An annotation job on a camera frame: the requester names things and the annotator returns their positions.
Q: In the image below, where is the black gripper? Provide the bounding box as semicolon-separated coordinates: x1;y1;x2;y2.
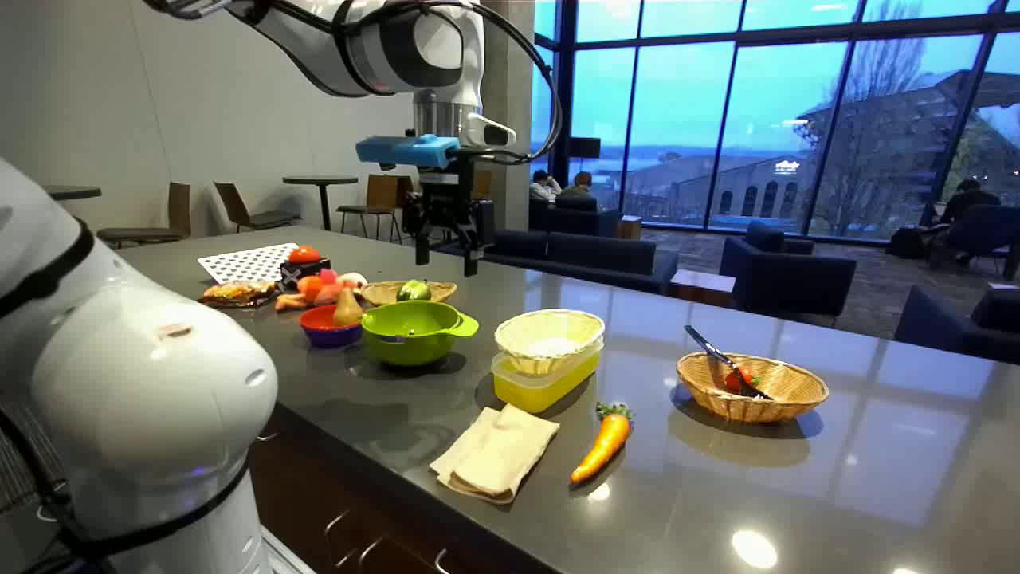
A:
411;156;496;282

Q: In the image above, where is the beige cloth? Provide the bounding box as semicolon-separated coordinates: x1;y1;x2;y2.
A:
427;402;560;509

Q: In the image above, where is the orange toy carrot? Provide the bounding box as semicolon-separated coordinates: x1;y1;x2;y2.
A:
568;398;634;492

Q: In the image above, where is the small wicker basket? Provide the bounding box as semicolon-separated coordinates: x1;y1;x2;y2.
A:
360;279;458;312

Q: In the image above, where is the wooden bar stool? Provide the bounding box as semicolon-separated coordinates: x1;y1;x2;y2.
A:
335;173;406;246
96;179;194;250
212;179;302;237

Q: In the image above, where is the green plastic bowl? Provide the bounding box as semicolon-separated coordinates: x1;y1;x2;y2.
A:
360;300;480;369

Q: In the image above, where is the person in white shirt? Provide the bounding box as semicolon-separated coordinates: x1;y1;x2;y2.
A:
528;171;565;211

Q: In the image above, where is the yellow toy pear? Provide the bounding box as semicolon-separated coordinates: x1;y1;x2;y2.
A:
332;284;367;329

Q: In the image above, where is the long dark sofa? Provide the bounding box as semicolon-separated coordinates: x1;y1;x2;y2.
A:
480;228;662;297

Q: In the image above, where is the dark occupied armchair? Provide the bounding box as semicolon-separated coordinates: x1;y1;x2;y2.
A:
525;196;607;240

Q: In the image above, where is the orange pink plush toy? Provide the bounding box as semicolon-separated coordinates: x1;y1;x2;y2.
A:
270;268;369;317

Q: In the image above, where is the person in dark top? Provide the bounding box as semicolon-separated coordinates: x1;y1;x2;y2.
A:
556;171;600;213

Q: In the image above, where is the black box orange button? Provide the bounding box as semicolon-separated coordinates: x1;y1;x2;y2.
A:
277;244;335;294

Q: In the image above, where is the round high table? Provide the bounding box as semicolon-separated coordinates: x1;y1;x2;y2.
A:
281;173;364;233
41;181;104;206

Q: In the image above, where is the small red bowl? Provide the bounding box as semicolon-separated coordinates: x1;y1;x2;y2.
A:
297;305;367;351

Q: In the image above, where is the black monitor on stand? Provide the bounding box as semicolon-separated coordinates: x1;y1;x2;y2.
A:
565;133;607;164

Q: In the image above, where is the yellow plastic container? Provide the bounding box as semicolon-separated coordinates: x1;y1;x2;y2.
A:
488;341;607;416

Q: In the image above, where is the checkerboard calibration sheet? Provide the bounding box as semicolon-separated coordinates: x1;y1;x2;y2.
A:
197;240;302;289

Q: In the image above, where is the orange snack packet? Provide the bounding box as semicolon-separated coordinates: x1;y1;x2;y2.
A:
197;279;277;312

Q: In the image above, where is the low wooden coffee table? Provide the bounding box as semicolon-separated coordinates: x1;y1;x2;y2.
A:
667;268;739;312

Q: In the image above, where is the metal spoon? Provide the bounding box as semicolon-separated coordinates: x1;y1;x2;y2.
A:
683;323;768;402

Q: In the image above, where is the dark blue armchair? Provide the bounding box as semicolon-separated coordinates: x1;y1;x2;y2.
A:
717;233;860;323

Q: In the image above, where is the large wicker bowl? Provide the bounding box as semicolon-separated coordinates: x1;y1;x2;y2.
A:
674;349;831;427

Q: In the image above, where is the dark blue sofa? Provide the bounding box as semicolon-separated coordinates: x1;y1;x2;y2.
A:
889;284;1020;368

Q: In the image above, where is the seated person by window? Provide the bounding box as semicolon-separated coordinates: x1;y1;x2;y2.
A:
936;177;1004;233

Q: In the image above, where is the dark armchair by window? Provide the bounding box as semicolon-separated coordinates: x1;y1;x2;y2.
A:
930;201;1020;282

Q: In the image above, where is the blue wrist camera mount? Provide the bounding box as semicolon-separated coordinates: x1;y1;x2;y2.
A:
354;130;461;173

